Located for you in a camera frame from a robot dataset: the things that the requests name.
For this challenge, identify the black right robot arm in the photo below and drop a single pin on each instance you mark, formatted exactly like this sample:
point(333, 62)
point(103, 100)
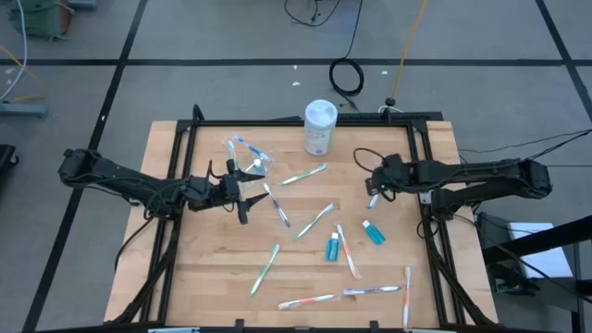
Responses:
point(485, 178)

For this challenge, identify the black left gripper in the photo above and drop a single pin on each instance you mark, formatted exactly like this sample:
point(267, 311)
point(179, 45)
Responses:
point(208, 192)

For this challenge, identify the black metal stand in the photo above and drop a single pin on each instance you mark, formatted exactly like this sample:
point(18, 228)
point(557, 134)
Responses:
point(546, 240)

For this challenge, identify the blue white toothbrush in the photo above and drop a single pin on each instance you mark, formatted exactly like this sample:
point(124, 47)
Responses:
point(373, 201)
point(252, 148)

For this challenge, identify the white wipes canister green stripe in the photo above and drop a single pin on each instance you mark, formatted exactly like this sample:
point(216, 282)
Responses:
point(319, 134)

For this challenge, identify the navy white toothbrush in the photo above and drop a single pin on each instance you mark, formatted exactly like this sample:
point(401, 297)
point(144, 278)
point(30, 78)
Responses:
point(370, 290)

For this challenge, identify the orange white toothbrush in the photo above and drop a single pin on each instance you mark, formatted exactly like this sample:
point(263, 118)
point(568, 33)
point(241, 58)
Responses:
point(348, 252)
point(406, 296)
point(307, 301)

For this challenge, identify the grey metal base plate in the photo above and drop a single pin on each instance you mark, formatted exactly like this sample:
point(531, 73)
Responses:
point(23, 110)

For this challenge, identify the green bag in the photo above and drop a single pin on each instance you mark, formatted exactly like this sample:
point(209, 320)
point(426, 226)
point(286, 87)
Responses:
point(41, 18)

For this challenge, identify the black equipment foot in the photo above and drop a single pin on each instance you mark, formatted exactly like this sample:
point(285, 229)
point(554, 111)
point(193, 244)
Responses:
point(7, 155)

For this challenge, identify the black aluminium table frame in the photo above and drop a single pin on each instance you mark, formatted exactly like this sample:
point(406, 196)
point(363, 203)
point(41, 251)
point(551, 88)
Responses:
point(300, 123)

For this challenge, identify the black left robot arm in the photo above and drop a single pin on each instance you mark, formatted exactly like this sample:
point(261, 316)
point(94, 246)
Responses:
point(125, 178)

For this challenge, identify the teal mouthwash bottle white cap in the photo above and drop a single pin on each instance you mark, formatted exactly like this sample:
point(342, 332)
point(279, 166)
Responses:
point(332, 250)
point(375, 235)
point(257, 163)

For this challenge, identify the pile of toothbrushes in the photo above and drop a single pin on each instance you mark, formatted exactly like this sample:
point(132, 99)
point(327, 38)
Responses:
point(268, 159)

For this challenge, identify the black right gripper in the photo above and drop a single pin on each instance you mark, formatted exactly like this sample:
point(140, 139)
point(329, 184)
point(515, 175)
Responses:
point(393, 178)

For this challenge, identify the white box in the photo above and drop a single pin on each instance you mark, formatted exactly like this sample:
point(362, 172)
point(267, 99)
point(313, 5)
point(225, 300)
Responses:
point(552, 263)

